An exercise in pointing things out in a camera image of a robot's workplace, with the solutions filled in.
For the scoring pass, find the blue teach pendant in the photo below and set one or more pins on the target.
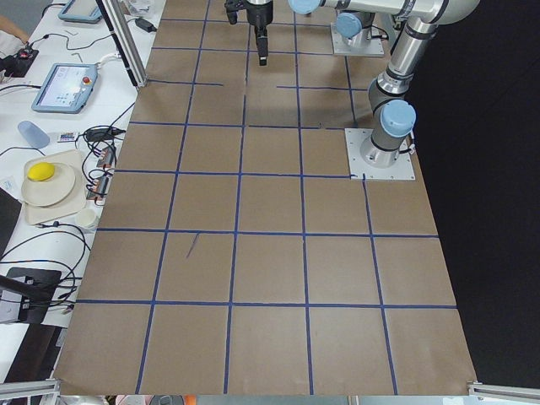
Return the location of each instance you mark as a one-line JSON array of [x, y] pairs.
[[80, 11], [66, 89]]

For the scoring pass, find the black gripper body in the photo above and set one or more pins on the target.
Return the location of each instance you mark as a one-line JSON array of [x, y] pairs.
[[258, 15]]

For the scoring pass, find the black electronics box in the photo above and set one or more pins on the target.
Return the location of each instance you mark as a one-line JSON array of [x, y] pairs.
[[17, 65]]

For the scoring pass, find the beige plate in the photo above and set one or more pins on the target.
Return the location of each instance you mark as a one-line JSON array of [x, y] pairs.
[[46, 193]]

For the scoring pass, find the yellow lemon toy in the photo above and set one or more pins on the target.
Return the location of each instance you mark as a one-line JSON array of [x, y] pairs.
[[41, 171]]

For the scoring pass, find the black power adapter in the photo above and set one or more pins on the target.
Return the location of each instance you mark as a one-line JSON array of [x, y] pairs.
[[145, 25]]

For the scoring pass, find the aluminium frame post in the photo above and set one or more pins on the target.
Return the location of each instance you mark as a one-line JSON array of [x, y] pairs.
[[117, 25]]

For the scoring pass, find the light blue cup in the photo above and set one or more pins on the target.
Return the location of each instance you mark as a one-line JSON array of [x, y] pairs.
[[34, 136]]

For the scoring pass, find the beige tray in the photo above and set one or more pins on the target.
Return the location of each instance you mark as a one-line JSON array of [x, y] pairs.
[[73, 203]]

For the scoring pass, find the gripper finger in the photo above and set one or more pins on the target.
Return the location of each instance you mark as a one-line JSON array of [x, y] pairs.
[[262, 50]]

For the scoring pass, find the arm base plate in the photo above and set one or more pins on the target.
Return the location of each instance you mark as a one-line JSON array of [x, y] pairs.
[[367, 162], [374, 49]]

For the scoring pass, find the white paper cup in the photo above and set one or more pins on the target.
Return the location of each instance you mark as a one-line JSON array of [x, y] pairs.
[[87, 219]]

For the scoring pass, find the small remote control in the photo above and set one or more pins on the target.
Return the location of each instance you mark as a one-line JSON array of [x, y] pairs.
[[67, 137]]

